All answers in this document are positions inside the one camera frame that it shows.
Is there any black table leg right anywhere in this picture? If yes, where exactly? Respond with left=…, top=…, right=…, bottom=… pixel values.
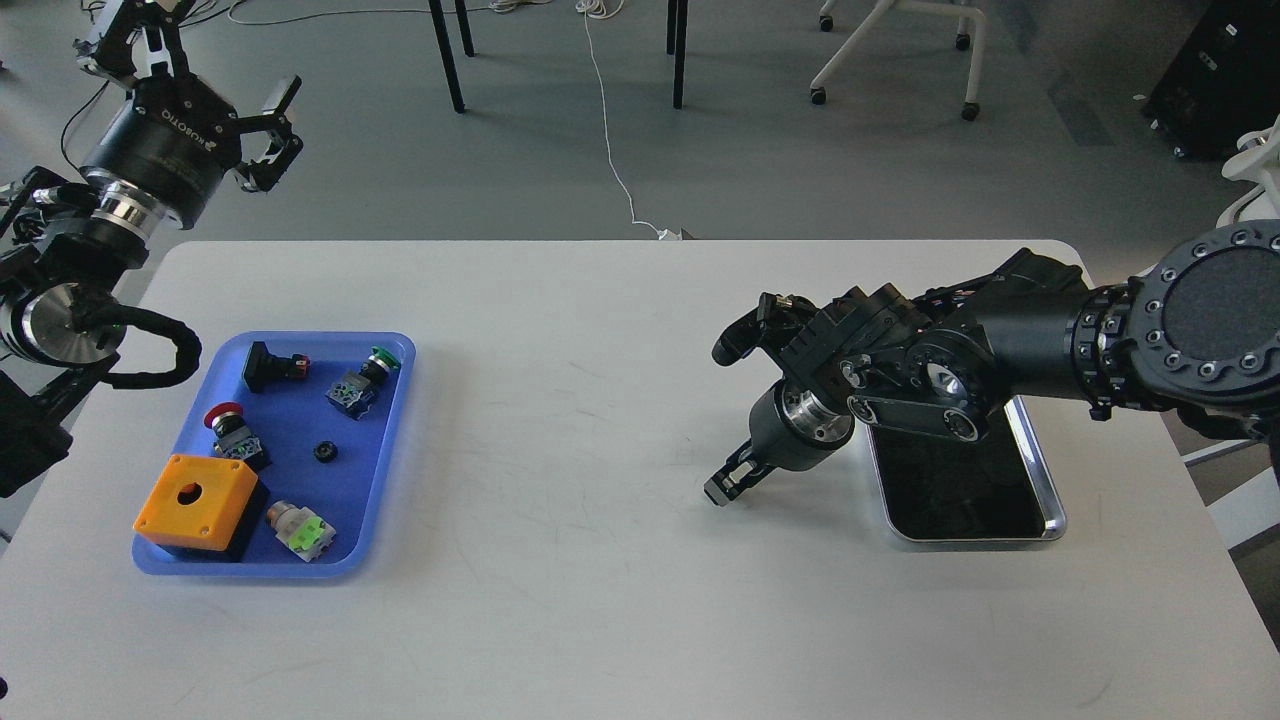
left=666, top=0, right=690, bottom=110

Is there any white office chair base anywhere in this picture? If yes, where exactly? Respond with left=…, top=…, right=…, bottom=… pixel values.
left=806, top=1, right=991, bottom=124

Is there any blue plastic tray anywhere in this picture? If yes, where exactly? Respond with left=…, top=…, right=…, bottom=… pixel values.
left=132, top=331, right=416, bottom=578

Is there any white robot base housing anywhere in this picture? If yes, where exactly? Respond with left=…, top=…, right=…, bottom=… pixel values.
left=1180, top=115, right=1280, bottom=551

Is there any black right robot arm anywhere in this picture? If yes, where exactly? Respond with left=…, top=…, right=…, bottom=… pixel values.
left=704, top=219, right=1279, bottom=506

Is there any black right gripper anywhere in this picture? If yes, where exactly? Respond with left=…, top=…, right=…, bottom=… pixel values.
left=703, top=383, right=855, bottom=507

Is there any white floor cable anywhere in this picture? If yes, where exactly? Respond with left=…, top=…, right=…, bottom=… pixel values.
left=490, top=0, right=696, bottom=241

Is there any black table leg left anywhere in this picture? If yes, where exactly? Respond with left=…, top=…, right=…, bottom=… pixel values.
left=428, top=0, right=475, bottom=114

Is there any green push button switch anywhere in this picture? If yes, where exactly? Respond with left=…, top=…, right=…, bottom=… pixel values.
left=324, top=346, right=402, bottom=420

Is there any silver metal tray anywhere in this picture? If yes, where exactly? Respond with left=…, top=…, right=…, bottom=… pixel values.
left=868, top=397, right=1068, bottom=550

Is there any black floor cable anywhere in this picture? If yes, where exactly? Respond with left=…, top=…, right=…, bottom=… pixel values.
left=61, top=0, right=236, bottom=170

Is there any light green contact switch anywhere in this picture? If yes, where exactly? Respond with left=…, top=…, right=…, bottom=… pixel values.
left=266, top=501, right=337, bottom=562

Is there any orange button enclosure box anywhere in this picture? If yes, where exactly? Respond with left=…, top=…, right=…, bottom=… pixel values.
left=133, top=454, right=269, bottom=562

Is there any red emergency stop button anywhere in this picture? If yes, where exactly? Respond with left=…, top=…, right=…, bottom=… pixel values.
left=204, top=401, right=273, bottom=471

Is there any black selector switch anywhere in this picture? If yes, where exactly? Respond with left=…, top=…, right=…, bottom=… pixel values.
left=242, top=341, right=311, bottom=395

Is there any black table leg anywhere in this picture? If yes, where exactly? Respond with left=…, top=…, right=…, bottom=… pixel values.
left=666, top=0, right=690, bottom=110
left=428, top=0, right=475, bottom=114

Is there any black equipment case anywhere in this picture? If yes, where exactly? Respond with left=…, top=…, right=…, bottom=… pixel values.
left=1142, top=1, right=1279, bottom=161

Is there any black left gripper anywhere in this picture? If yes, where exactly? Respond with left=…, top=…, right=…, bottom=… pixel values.
left=73, top=1, right=303, bottom=229

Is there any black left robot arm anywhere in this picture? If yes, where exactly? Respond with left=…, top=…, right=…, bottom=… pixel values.
left=1, top=1, right=303, bottom=497

